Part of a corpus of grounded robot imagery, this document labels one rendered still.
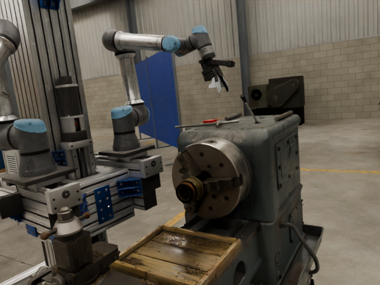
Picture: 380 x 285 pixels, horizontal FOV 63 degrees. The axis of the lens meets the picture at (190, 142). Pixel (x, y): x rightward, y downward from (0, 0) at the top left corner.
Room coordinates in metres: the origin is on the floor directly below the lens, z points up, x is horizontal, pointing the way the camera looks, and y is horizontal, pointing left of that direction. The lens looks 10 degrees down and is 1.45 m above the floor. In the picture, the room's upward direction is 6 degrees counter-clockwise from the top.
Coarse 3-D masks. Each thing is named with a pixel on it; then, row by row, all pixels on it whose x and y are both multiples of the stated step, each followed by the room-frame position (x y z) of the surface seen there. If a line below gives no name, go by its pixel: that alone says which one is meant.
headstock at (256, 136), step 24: (240, 120) 1.66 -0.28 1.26; (264, 120) 1.56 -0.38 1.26; (288, 120) 1.52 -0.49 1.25; (240, 144) 1.28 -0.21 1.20; (264, 144) 1.23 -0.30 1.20; (288, 144) 1.50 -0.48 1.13; (264, 168) 1.23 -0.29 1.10; (288, 168) 1.47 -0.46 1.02; (264, 192) 1.23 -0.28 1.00; (288, 192) 1.49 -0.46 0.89; (240, 216) 1.29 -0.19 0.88; (264, 216) 1.23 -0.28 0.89
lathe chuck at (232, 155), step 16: (192, 144) 1.23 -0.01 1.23; (208, 144) 1.19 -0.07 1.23; (224, 144) 1.22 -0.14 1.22; (176, 160) 1.27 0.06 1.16; (208, 160) 1.19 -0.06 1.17; (224, 160) 1.15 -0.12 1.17; (240, 160) 1.18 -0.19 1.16; (176, 176) 1.28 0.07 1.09; (224, 176) 1.15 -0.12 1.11; (224, 192) 1.16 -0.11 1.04; (240, 192) 1.12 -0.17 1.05; (208, 208) 1.20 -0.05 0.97; (224, 208) 1.16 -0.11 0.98
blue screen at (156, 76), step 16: (144, 64) 8.33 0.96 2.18; (160, 64) 7.01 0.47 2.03; (144, 80) 8.54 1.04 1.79; (160, 80) 7.14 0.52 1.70; (176, 80) 6.17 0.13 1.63; (144, 96) 8.75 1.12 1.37; (160, 96) 7.28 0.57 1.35; (176, 96) 6.16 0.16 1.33; (160, 112) 7.43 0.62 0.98; (176, 112) 6.30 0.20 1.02; (144, 128) 9.24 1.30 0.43; (160, 128) 7.59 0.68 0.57; (176, 128) 6.41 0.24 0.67; (176, 144) 6.52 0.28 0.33
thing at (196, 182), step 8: (192, 176) 1.13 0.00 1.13; (184, 184) 1.08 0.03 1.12; (192, 184) 1.10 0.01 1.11; (200, 184) 1.11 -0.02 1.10; (176, 192) 1.10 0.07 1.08; (184, 192) 1.13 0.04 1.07; (192, 192) 1.07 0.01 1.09; (200, 192) 1.10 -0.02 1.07; (184, 200) 1.09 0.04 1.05; (192, 200) 1.08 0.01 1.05
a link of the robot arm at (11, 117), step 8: (0, 72) 1.35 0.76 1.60; (0, 80) 1.35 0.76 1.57; (0, 88) 1.34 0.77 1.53; (0, 96) 1.34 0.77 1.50; (8, 96) 1.37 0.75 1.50; (0, 104) 1.34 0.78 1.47; (8, 104) 1.36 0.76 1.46; (0, 112) 1.33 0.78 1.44; (8, 112) 1.36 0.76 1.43; (0, 120) 1.32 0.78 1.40; (8, 120) 1.33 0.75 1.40; (0, 128) 1.32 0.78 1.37; (0, 136) 1.31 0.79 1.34; (0, 144) 1.32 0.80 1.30; (8, 144) 1.30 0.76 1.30
